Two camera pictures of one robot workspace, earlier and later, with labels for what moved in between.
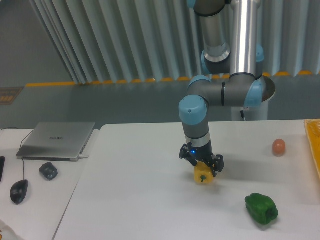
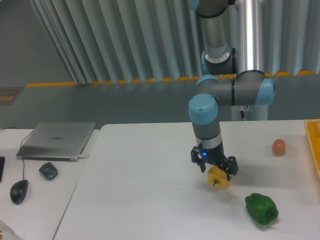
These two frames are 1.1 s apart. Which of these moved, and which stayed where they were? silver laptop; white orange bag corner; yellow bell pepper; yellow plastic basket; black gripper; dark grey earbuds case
Moved: yellow bell pepper; black gripper
Stayed: white orange bag corner; yellow plastic basket; silver laptop; dark grey earbuds case
